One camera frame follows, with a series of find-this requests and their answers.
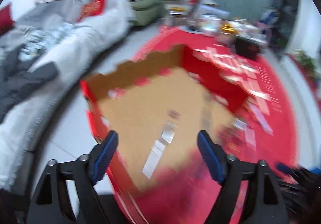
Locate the red round table mat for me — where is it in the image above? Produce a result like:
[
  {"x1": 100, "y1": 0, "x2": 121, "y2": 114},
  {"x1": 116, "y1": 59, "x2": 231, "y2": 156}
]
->
[{"x1": 112, "y1": 28, "x2": 297, "y2": 223}]

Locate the gold lid glass jar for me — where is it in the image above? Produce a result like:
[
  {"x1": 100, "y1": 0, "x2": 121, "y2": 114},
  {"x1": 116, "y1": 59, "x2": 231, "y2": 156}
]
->
[{"x1": 221, "y1": 22, "x2": 238, "y2": 35}]

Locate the black radio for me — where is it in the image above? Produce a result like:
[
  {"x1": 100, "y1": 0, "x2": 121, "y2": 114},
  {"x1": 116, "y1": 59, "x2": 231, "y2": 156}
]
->
[{"x1": 235, "y1": 38, "x2": 260, "y2": 60}]

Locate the dark grey jacket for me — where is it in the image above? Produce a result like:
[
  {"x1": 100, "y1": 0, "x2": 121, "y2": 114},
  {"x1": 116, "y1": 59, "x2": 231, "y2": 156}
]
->
[{"x1": 1, "y1": 44, "x2": 59, "y2": 122}]

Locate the white covered sofa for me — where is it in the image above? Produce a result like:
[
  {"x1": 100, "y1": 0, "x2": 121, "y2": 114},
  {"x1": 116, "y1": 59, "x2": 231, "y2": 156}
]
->
[{"x1": 1, "y1": 0, "x2": 134, "y2": 195}]

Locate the potted green plant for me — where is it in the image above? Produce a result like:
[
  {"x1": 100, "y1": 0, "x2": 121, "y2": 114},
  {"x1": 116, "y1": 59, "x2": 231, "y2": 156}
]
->
[{"x1": 292, "y1": 50, "x2": 319, "y2": 79}]

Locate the red cardboard box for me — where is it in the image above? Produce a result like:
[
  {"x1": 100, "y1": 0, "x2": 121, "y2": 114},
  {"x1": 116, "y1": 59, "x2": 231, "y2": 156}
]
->
[{"x1": 80, "y1": 44, "x2": 249, "y2": 192}]

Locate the green armchair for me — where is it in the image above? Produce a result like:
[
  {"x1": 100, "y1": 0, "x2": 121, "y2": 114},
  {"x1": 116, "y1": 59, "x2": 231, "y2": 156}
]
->
[{"x1": 129, "y1": 0, "x2": 164, "y2": 27}]

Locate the red embroidered cushion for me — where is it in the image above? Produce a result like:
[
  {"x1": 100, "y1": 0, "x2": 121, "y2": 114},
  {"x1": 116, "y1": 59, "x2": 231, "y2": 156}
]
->
[{"x1": 77, "y1": 0, "x2": 107, "y2": 22}]

